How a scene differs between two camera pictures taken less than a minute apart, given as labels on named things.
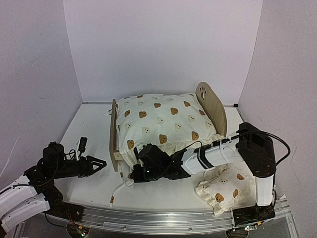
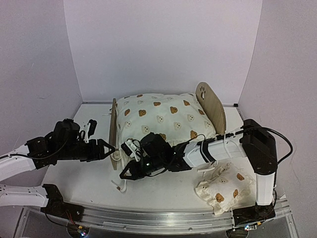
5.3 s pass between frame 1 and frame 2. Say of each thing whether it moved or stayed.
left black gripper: moved
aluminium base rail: stayed
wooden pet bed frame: stayed
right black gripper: moved
